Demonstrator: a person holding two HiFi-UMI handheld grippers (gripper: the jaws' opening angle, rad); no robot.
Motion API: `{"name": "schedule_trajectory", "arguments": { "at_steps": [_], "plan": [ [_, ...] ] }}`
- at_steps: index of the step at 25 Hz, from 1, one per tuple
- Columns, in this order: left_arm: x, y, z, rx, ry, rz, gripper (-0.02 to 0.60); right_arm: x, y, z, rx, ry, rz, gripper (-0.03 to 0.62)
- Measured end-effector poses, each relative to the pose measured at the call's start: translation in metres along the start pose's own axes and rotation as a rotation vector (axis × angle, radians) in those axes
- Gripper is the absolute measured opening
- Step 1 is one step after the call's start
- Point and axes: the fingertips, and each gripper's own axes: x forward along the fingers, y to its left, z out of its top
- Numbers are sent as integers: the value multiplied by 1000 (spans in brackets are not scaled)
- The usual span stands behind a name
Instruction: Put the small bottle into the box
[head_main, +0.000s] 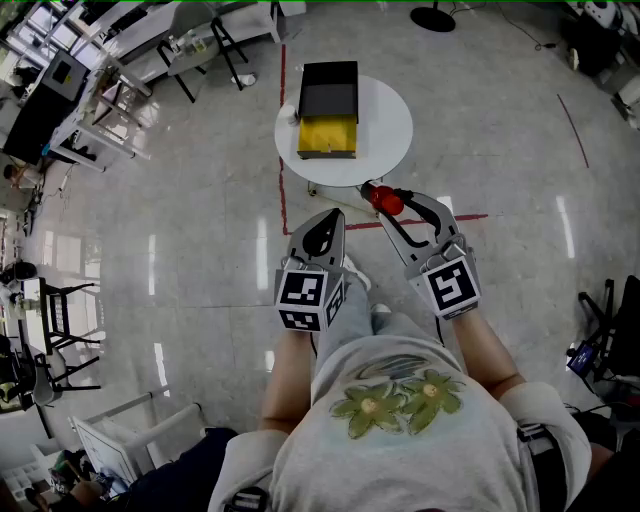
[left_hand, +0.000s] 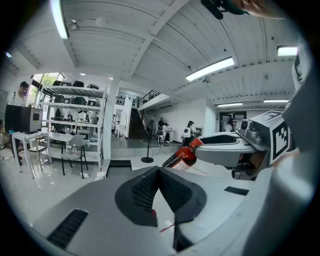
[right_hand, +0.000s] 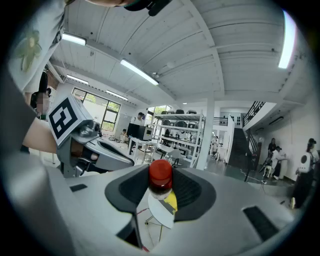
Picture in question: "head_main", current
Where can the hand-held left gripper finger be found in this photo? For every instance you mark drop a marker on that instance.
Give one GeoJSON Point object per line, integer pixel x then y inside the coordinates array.
{"type": "Point", "coordinates": [340, 240]}
{"type": "Point", "coordinates": [300, 240]}

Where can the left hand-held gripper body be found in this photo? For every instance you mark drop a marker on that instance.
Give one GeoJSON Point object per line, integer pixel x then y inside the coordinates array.
{"type": "Point", "coordinates": [300, 292]}

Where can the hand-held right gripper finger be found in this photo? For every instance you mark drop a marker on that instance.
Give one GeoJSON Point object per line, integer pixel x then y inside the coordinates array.
{"type": "Point", "coordinates": [402, 245]}
{"type": "Point", "coordinates": [442, 217]}

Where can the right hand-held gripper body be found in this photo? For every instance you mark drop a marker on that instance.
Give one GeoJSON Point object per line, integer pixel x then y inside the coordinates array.
{"type": "Point", "coordinates": [450, 287]}

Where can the black and yellow box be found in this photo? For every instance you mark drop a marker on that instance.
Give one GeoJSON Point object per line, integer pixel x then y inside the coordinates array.
{"type": "Point", "coordinates": [327, 95]}

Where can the person's right forearm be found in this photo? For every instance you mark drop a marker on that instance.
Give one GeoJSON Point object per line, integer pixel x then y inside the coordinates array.
{"type": "Point", "coordinates": [487, 350]}

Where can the person's left forearm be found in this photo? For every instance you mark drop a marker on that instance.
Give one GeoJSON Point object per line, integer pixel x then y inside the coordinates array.
{"type": "Point", "coordinates": [290, 380]}

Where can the light grey trousers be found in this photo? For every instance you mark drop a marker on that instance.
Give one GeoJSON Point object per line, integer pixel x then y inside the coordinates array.
{"type": "Point", "coordinates": [345, 320]}

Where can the white shoe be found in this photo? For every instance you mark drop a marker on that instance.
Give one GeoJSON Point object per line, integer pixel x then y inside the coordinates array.
{"type": "Point", "coordinates": [381, 308]}

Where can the small white round lid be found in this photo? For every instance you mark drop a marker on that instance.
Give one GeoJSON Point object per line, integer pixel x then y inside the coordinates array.
{"type": "Point", "coordinates": [291, 115]}

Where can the tablet with blue screen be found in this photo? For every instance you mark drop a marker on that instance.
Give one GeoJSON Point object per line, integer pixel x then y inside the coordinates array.
{"type": "Point", "coordinates": [581, 357]}

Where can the black tripod stand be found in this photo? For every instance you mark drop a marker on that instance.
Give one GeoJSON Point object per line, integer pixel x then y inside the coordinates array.
{"type": "Point", "coordinates": [607, 310]}

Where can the white paper cup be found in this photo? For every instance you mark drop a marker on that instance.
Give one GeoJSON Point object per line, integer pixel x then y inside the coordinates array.
{"type": "Point", "coordinates": [245, 79]}

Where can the white flower-print t-shirt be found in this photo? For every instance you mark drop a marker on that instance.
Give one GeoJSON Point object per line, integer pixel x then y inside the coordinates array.
{"type": "Point", "coordinates": [400, 460]}

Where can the black round stand base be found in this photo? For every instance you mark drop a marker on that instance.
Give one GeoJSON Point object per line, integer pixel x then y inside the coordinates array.
{"type": "Point", "coordinates": [432, 19]}

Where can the white table with black legs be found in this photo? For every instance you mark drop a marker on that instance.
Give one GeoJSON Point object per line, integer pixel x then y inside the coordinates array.
{"type": "Point", "coordinates": [192, 30]}

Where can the black cabinet with yellow label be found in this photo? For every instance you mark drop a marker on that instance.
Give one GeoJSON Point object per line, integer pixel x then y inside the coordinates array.
{"type": "Point", "coordinates": [45, 105]}

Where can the white frame rack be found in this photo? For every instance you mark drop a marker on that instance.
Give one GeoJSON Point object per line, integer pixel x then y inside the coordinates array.
{"type": "Point", "coordinates": [117, 100]}

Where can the black frame chair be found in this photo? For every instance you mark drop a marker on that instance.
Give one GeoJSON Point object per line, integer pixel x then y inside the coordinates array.
{"type": "Point", "coordinates": [60, 310]}

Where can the white board frame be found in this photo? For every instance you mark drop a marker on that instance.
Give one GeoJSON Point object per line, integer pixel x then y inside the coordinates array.
{"type": "Point", "coordinates": [105, 450]}

